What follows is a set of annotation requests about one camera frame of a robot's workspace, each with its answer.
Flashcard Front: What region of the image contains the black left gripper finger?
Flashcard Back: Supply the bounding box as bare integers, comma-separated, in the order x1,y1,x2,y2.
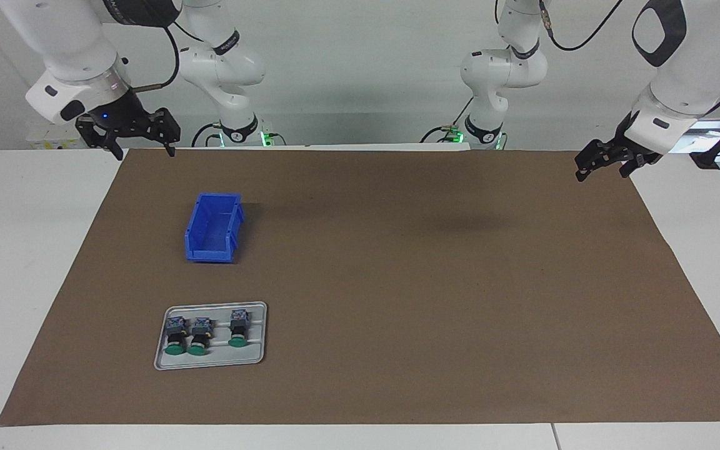
619,153,662,178
574,139,617,183

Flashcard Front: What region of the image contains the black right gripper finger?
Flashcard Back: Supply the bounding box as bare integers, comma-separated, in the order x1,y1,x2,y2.
147,108,181,158
76,117,124,161

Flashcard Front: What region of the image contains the green push button switch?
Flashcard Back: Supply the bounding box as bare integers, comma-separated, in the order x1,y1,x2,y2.
186,317,213,356
227,309,251,348
164,316,188,356

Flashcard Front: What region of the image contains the white background box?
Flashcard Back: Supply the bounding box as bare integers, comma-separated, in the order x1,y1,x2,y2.
26,124,97,150

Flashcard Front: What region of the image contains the blue plastic storage bin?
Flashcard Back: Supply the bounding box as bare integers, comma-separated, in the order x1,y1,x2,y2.
184,192,245,264

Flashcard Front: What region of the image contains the brown paper table mat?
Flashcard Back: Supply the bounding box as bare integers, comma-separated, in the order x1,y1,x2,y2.
0,148,720,427

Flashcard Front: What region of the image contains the grey metal tray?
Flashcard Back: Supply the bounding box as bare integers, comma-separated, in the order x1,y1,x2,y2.
153,302,268,371

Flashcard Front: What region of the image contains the black right base cable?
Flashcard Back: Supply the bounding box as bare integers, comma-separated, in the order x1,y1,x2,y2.
191,122,223,148

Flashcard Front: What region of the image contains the black base cable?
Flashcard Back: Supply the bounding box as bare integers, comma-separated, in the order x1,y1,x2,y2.
191,122,223,148
421,97,474,143

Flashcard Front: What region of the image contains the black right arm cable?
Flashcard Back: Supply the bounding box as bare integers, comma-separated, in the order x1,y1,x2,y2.
132,22,181,93

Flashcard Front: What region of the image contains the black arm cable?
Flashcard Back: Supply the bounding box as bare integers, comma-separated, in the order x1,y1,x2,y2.
538,0,624,52
132,22,181,93

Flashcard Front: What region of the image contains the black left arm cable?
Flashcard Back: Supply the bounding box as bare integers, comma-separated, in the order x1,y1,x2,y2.
538,0,624,52

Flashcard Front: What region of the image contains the black left base cable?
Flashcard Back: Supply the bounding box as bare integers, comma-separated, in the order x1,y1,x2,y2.
421,97,474,143

